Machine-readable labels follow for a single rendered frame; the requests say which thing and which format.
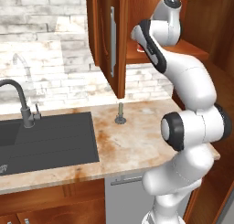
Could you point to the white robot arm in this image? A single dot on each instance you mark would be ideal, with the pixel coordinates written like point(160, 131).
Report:
point(189, 81)

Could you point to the grey soap dispenser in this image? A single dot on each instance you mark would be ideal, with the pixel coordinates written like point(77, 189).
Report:
point(120, 118)

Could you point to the red can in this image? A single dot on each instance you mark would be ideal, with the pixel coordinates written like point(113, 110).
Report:
point(140, 48)

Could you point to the dark grey sink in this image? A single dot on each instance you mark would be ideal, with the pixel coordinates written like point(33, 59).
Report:
point(55, 145)

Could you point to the dark grey tap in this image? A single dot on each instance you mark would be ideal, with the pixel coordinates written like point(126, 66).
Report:
point(26, 116)

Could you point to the grey dishwasher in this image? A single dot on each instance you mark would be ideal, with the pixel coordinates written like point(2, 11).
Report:
point(125, 203)

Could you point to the wooden panel under sink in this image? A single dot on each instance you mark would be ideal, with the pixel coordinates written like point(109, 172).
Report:
point(45, 197)

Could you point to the wooden base cupboard door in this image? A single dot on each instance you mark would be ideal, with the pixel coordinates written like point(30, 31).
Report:
point(67, 214)

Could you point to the tall wooden cabinet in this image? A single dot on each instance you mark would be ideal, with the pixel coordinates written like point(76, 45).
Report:
point(218, 185)

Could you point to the wooden wall cabinet door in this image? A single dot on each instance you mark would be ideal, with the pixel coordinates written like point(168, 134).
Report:
point(103, 35)

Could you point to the wooden wall cabinet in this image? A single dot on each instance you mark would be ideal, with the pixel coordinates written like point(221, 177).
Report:
point(195, 20)

